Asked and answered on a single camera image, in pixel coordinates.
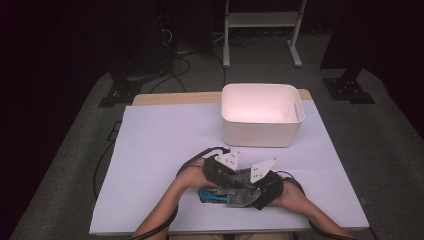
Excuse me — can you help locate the black stand base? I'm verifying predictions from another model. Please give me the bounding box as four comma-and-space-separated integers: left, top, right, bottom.
98, 74, 144, 108
322, 77, 376, 105

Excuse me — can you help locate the thin black floor cable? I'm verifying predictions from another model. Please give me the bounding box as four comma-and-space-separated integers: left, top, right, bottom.
93, 140, 117, 201

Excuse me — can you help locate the right hand-held gripper cable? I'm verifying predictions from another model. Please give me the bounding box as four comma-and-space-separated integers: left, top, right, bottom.
275, 169, 356, 240

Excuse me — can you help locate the white table mat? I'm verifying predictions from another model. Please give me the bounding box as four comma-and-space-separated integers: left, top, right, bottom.
89, 99, 370, 236

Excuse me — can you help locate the tangle of black floor cables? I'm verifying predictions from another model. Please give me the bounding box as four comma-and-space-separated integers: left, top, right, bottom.
146, 26, 264, 95

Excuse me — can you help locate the person's left hand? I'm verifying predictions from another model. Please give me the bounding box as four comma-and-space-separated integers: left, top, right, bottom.
175, 157, 218, 192

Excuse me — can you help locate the blue toy car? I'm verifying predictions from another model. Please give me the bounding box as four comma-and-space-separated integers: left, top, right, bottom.
198, 187, 232, 205

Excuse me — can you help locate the white metal stand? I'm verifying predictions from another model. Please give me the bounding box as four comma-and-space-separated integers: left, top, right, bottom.
222, 0, 308, 69

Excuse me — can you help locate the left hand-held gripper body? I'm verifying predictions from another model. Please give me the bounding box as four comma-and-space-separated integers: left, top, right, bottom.
203, 149, 242, 188

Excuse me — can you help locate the person's right hand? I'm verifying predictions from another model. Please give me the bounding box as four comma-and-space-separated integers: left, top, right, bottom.
270, 179, 306, 210

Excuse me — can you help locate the hand-held gripper cable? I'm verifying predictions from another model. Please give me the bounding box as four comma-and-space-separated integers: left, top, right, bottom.
275, 169, 356, 240
129, 145, 232, 240

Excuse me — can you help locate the white plastic bin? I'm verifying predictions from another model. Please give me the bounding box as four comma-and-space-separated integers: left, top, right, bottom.
220, 82, 306, 149

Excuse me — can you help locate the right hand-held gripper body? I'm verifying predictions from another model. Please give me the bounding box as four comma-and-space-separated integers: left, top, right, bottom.
249, 157, 285, 208

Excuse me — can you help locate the left hand-held gripper cable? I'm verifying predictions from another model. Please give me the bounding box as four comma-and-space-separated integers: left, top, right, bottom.
129, 145, 232, 240

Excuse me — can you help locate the grey fuzzy sock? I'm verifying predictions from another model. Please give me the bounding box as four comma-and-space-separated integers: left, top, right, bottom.
207, 167, 263, 209

